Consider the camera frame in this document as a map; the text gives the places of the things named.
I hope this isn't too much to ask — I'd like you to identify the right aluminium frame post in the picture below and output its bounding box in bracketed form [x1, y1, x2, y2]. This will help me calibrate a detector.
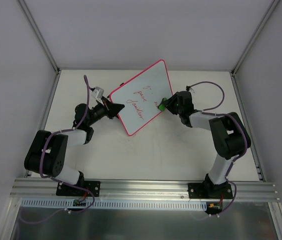
[231, 0, 281, 76]

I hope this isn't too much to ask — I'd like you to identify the aluminium mounting rail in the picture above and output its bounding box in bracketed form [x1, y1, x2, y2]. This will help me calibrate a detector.
[9, 177, 281, 203]

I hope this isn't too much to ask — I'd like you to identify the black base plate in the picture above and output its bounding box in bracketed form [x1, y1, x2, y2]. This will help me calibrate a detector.
[187, 182, 233, 200]
[56, 180, 101, 198]

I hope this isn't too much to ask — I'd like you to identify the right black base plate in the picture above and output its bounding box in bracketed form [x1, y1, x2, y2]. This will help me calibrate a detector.
[187, 182, 233, 200]

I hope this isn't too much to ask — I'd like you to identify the green whiteboard eraser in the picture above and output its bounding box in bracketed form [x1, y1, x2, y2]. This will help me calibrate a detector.
[158, 97, 167, 112]

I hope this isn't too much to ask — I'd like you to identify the aluminium frame post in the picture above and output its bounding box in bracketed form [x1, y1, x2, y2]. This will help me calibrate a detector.
[16, 0, 60, 74]
[231, 0, 281, 76]

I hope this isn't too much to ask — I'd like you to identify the pink framed whiteboard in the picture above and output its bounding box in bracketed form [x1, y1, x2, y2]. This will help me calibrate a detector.
[109, 59, 173, 136]

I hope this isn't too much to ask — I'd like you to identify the white slotted cable duct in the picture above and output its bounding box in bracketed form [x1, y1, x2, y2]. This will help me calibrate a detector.
[20, 197, 207, 212]

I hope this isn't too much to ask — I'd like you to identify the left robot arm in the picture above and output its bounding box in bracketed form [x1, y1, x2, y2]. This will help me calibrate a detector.
[24, 97, 125, 196]

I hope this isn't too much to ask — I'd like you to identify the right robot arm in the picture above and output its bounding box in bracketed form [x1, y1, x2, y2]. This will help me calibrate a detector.
[159, 91, 251, 198]

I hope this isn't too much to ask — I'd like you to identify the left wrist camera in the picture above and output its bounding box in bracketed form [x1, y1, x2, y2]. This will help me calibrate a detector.
[92, 86, 104, 104]

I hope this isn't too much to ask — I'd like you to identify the left aluminium frame post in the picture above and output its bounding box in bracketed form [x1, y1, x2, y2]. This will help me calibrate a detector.
[16, 0, 60, 74]

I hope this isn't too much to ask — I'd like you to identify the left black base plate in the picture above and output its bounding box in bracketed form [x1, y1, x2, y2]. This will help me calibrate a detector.
[56, 180, 101, 198]

